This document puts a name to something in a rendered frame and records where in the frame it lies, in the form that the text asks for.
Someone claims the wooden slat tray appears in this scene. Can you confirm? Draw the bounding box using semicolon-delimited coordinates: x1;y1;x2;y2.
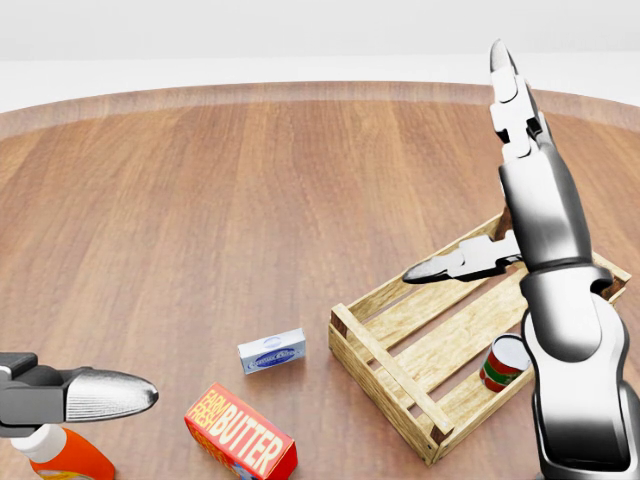
328;212;633;467

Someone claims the orange bottle with white cap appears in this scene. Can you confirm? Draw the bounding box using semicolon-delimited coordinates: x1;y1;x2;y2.
10;423;117;480

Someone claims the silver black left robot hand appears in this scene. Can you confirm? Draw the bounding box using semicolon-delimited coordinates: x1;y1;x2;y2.
0;351;161;439

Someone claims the red butter box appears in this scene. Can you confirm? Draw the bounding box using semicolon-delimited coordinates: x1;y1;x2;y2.
183;381;299;480

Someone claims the red green tomato sauce tin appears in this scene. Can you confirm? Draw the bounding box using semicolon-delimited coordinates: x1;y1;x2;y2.
478;332;533;394

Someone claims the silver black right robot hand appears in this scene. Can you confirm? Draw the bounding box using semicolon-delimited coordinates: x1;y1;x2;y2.
402;38;597;286

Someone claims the white blue small box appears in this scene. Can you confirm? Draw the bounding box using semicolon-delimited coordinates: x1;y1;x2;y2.
236;327;308;376

